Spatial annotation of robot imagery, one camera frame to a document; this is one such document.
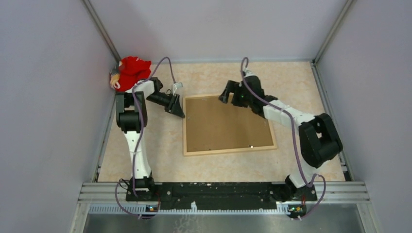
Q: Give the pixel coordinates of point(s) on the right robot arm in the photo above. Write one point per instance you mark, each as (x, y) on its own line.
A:
(314, 137)

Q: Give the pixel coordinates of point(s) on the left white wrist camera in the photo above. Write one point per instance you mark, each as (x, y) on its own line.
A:
(176, 86)

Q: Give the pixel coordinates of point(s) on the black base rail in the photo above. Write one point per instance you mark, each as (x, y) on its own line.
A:
(212, 196)

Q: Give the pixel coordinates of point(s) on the wooden picture frame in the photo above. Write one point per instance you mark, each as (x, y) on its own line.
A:
(230, 151)

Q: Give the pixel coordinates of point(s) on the red crumpled cloth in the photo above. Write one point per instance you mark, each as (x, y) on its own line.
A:
(127, 72)

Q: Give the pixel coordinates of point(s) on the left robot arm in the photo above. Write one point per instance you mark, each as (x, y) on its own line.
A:
(132, 119)

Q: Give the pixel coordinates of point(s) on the brown frame backing board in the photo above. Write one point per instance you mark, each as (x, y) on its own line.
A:
(225, 123)

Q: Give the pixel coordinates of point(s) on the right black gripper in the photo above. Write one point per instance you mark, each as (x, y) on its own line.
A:
(234, 87)

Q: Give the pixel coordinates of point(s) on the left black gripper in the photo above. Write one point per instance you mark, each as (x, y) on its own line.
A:
(173, 107)

